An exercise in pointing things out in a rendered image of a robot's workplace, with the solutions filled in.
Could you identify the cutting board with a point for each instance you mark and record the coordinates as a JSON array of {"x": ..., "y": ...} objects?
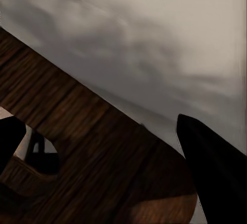
[{"x": 112, "y": 169}]

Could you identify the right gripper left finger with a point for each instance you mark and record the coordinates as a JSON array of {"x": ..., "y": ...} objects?
[{"x": 12, "y": 131}]

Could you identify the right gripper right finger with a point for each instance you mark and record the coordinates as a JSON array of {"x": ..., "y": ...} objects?
[{"x": 218, "y": 169}]

